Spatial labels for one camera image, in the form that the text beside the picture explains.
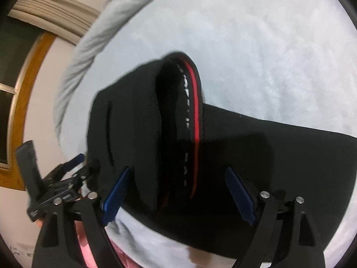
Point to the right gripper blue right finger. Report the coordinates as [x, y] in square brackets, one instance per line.
[241, 197]

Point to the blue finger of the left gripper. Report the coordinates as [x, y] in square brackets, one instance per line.
[70, 165]

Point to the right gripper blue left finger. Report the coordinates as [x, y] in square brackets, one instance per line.
[113, 196]

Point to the black pants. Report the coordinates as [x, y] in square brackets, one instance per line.
[154, 121]

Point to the left hand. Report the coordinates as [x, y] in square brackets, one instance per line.
[39, 222]

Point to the wooden framed window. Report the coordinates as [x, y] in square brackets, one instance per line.
[23, 50]

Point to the beige curtain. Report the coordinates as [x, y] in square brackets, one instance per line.
[68, 19]

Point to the light blue bed sheet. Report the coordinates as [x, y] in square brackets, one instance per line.
[289, 61]

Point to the grey duvet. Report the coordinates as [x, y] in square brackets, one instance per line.
[115, 14]

